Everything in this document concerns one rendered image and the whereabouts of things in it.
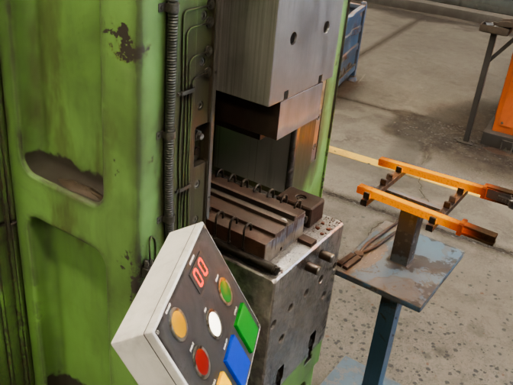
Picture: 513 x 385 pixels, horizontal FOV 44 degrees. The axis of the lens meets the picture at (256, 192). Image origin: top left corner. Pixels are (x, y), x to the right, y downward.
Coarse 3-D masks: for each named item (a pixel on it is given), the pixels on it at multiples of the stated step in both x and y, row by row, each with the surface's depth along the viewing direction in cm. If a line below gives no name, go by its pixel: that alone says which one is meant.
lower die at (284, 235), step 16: (240, 192) 181; (256, 192) 183; (224, 208) 174; (240, 208) 175; (288, 208) 177; (208, 224) 171; (224, 224) 169; (240, 224) 170; (256, 224) 168; (272, 224) 169; (288, 224) 169; (224, 240) 170; (240, 240) 166; (256, 240) 164; (272, 240) 164; (288, 240) 173; (272, 256) 168
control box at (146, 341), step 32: (160, 256) 122; (192, 256) 118; (160, 288) 110; (192, 288) 115; (128, 320) 105; (160, 320) 101; (192, 320) 111; (224, 320) 122; (256, 320) 136; (128, 352) 101; (160, 352) 100; (192, 352) 107; (224, 352) 118; (160, 384) 103; (192, 384) 104
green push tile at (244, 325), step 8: (240, 304) 131; (240, 312) 129; (248, 312) 132; (240, 320) 127; (248, 320) 131; (240, 328) 126; (248, 328) 129; (256, 328) 133; (240, 336) 126; (248, 336) 128; (248, 344) 127
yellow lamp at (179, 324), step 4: (176, 312) 106; (172, 316) 104; (176, 316) 106; (180, 316) 107; (172, 320) 104; (176, 320) 105; (180, 320) 106; (184, 320) 108; (176, 324) 105; (180, 324) 106; (184, 324) 107; (176, 328) 104; (180, 328) 105; (184, 328) 107; (176, 332) 104; (180, 332) 105; (184, 332) 106; (180, 336) 105
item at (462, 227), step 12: (360, 192) 195; (372, 192) 193; (384, 192) 192; (396, 204) 189; (408, 204) 187; (420, 216) 186; (444, 216) 183; (456, 228) 180; (468, 228) 178; (480, 228) 178; (480, 240) 177; (492, 240) 176
